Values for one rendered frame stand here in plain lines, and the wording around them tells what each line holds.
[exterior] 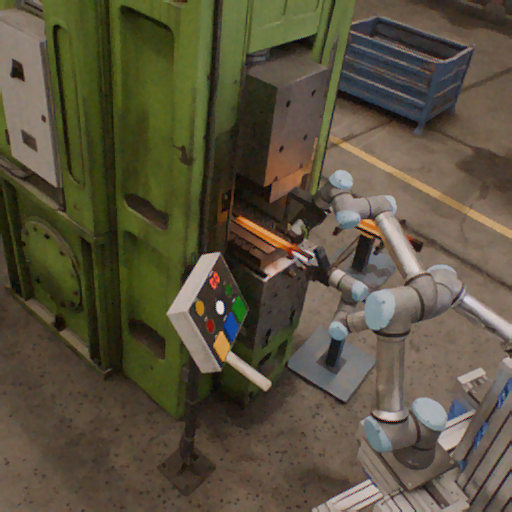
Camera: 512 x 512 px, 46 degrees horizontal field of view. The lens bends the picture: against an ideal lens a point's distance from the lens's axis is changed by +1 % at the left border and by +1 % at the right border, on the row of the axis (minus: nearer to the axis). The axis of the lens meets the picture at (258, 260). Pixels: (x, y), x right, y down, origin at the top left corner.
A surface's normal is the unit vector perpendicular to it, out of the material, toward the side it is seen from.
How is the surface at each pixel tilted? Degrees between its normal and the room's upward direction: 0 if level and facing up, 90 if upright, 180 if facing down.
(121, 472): 0
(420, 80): 89
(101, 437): 0
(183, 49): 89
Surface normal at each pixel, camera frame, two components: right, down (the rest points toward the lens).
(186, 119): -0.65, 0.41
